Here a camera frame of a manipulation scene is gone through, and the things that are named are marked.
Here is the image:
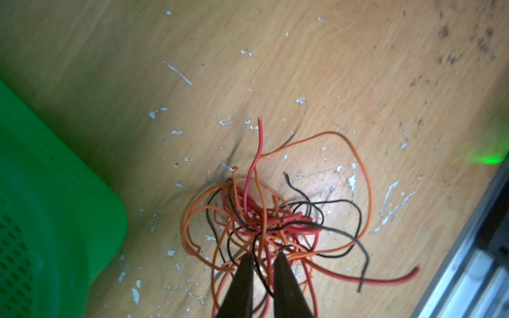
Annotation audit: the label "middle green basket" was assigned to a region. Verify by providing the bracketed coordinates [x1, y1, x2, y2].
[1, 83, 127, 317]

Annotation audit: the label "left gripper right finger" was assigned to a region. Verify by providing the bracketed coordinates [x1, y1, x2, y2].
[273, 252, 313, 318]

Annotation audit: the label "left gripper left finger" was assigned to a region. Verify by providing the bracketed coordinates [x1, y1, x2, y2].
[216, 253, 255, 318]

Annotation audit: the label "red orange cables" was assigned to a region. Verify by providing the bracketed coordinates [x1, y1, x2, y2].
[179, 117, 421, 318]

